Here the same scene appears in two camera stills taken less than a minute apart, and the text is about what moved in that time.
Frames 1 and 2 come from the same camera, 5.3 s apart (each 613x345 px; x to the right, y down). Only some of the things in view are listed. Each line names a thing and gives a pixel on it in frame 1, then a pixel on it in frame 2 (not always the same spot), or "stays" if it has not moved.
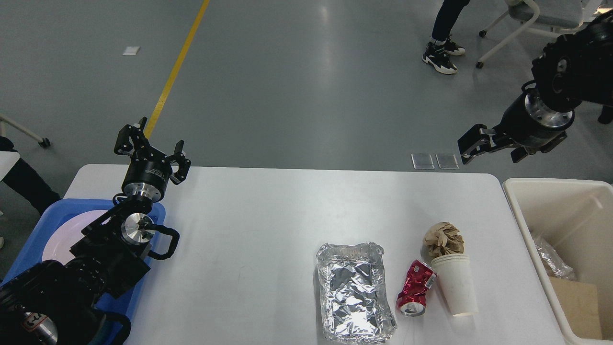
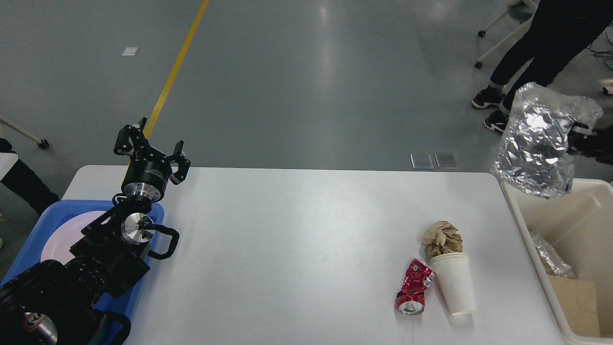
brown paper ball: (442, 238) stays
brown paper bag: (579, 300) stays
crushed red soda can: (411, 301) stays
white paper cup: (455, 272) stays
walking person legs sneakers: (437, 52) → (559, 30)
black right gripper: (516, 128) → (601, 146)
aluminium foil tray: (356, 306) → (535, 152)
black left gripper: (149, 172) stays
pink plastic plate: (57, 245) stays
